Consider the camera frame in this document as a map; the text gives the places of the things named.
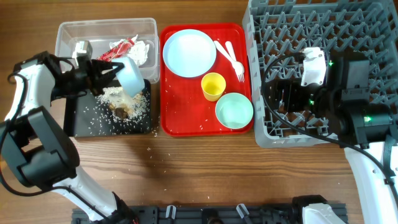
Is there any black plastic bin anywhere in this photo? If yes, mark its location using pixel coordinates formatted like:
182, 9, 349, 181
63, 80, 152, 138

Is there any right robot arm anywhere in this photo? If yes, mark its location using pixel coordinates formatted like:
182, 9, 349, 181
261, 49, 397, 223

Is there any yellow plastic cup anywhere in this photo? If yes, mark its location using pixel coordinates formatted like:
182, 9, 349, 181
201, 72, 226, 101

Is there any white plastic spoon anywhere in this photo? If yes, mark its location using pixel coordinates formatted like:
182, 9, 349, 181
213, 40, 244, 75

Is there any food scraps and rice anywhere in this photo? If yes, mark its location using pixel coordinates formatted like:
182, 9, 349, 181
98, 86, 143, 120

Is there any white plastic fork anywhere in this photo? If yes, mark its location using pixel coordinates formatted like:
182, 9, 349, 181
225, 41, 244, 82

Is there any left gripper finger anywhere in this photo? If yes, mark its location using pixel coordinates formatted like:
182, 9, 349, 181
91, 59, 124, 72
95, 69, 119, 93

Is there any mint green bowl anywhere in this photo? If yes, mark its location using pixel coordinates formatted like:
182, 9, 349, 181
215, 93, 254, 129

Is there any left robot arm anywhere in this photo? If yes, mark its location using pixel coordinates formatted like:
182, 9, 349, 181
1, 51, 139, 223

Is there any clear plastic bin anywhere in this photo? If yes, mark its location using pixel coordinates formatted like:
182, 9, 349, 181
55, 17, 160, 84

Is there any white napkin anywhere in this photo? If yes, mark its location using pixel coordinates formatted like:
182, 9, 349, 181
109, 35, 150, 67

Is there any light blue plate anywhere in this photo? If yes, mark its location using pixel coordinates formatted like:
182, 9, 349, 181
162, 29, 217, 78

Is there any grey dishwasher rack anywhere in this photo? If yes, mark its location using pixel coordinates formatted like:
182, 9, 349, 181
243, 0, 397, 148

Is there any black mounting rail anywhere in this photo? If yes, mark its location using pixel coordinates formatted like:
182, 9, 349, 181
71, 203, 348, 224

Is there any red snack wrapper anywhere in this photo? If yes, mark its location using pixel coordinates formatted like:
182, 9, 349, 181
96, 38, 134, 62

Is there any red serving tray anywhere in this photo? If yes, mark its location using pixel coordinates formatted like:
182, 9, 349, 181
160, 23, 253, 137

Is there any light blue bowl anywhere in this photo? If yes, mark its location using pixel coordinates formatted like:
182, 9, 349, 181
113, 57, 145, 97

